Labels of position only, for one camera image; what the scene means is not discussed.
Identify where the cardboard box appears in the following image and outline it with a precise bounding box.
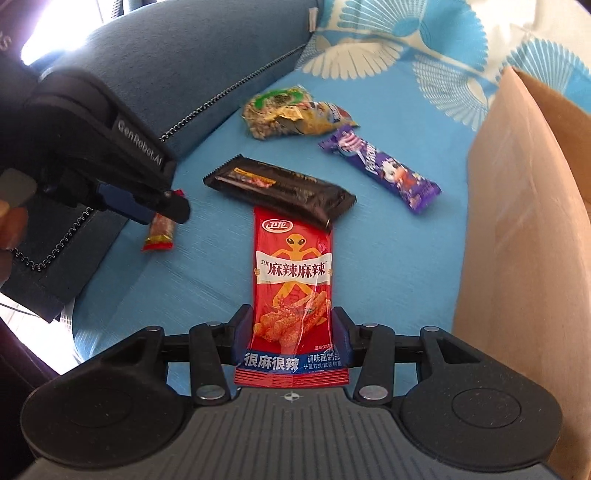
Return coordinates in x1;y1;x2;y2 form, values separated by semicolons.
452;67;591;480

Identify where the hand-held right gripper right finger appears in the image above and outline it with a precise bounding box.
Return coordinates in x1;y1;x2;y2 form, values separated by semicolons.
332;307;481;402

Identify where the yellow snack packet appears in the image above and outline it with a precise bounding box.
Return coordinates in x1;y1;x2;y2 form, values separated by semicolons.
277;99;360;137

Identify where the blue cream fan-print cover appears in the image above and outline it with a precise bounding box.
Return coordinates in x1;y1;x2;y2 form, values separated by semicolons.
71;0;591;398

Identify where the purple snack packet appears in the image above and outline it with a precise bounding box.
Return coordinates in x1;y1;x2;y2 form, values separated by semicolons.
320;124;441;215

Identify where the black snack packet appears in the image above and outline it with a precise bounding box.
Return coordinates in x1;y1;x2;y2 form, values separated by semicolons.
203;154;358;232

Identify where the large red snack packet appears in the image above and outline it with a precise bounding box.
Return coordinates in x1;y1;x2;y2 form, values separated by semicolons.
233;205;352;388

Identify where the green label peanut packet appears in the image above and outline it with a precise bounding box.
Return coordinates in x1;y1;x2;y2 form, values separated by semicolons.
242;84;315;140

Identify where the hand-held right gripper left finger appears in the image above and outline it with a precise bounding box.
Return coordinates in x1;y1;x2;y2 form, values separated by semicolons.
113;305;254;402

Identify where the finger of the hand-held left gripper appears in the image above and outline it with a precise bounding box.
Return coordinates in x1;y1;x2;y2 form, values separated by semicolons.
131;184;191;225
97;181;155;223

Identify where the person's left hand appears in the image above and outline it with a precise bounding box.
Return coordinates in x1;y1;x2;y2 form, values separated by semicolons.
0;198;31;283

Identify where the small red snack packet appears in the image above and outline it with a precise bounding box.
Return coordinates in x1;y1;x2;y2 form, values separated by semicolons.
142;189;185;253

